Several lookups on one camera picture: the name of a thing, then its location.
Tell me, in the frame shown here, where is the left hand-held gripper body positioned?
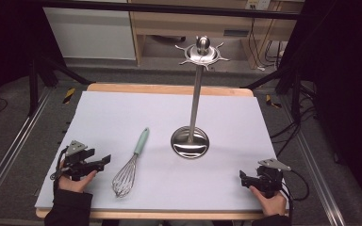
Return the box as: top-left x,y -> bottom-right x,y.
50,139 -> 97,182

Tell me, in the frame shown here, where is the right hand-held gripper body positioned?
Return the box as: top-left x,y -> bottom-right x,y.
250,157 -> 292,200

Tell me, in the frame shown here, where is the whisk with mint green handle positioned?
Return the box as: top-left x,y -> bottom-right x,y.
111,126 -> 151,199

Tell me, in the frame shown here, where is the steel utensil stand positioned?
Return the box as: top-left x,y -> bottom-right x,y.
170,35 -> 231,160

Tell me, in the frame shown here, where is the person's left hand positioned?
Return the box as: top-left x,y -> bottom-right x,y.
58,159 -> 99,194

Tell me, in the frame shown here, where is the person's right hand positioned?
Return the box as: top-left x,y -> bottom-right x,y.
248,185 -> 288,218

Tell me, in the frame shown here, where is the yellow black floor tape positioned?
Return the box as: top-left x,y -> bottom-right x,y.
62,87 -> 76,105
265,93 -> 283,109

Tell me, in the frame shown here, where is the pale grey table mat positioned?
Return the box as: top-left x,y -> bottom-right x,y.
34,90 -> 290,212

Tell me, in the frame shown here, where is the black stand leg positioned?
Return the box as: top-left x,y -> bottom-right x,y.
239,64 -> 319,125
27,56 -> 93,118

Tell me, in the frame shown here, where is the black curtain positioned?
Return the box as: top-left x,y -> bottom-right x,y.
0,0 -> 65,126
279,0 -> 362,218

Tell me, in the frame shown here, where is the white cabinet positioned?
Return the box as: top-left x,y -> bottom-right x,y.
42,7 -> 137,61

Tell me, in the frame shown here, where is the white power strip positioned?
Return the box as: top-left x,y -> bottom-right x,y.
245,0 -> 272,11

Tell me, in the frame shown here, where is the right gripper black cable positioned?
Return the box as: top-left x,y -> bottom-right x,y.
279,169 -> 311,225

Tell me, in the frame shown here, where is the aluminium floor rail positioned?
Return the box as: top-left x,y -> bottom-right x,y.
281,93 -> 348,226
0,88 -> 53,218

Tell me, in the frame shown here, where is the bundle of black floor cables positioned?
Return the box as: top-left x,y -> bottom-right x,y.
269,103 -> 320,158

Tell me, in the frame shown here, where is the black horizontal frame bar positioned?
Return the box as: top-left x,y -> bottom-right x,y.
36,0 -> 305,21

